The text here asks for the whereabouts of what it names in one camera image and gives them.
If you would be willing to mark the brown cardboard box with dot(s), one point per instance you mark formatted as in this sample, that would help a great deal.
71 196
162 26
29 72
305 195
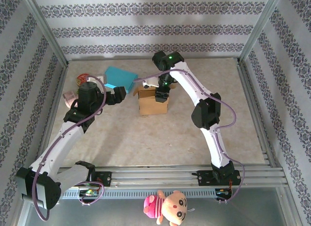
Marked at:
150 104

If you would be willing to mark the pink cup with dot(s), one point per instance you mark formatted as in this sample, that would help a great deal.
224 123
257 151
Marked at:
69 97

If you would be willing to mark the aluminium frame post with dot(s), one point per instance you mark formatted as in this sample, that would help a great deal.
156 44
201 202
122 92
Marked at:
261 26
46 31

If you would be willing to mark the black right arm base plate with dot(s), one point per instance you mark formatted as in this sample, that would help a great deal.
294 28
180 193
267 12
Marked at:
204 178

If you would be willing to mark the pink plush toy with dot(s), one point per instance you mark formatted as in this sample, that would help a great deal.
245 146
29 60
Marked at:
170 206

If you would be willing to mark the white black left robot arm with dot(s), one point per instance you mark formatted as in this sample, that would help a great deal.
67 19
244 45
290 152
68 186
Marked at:
58 148

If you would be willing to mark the aluminium table side rail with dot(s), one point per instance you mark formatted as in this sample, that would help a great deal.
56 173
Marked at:
252 94
54 104

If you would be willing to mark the round red tin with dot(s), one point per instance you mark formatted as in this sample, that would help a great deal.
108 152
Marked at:
82 79

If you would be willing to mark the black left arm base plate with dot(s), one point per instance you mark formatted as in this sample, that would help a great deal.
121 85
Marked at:
105 178

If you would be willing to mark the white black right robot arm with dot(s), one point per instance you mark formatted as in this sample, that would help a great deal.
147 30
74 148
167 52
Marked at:
189 85

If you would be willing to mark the grey metal sheet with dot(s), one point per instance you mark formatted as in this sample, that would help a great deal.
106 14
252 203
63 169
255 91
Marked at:
109 213

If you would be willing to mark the small circuit board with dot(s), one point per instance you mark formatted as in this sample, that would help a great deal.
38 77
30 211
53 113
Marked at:
223 192
89 193

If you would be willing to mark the aluminium mounting rail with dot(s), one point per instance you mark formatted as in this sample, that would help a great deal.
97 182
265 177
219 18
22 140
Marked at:
158 177

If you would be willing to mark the white and blue paper box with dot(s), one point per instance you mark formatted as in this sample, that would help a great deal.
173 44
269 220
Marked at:
120 76

